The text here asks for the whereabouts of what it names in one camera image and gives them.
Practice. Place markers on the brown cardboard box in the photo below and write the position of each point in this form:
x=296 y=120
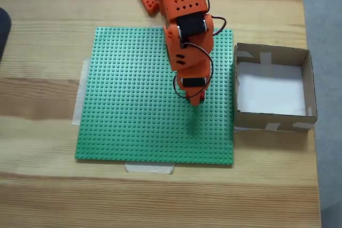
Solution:
x=248 y=121

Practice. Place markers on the green lego baseplate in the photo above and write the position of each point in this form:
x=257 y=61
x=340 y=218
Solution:
x=128 y=105

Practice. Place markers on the white paper sheet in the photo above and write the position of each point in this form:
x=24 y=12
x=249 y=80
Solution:
x=270 y=92

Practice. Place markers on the masking tape strip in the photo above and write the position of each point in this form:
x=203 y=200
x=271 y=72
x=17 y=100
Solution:
x=149 y=168
x=77 y=110

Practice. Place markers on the black rounded object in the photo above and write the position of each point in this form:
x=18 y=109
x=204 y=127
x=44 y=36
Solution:
x=4 y=33

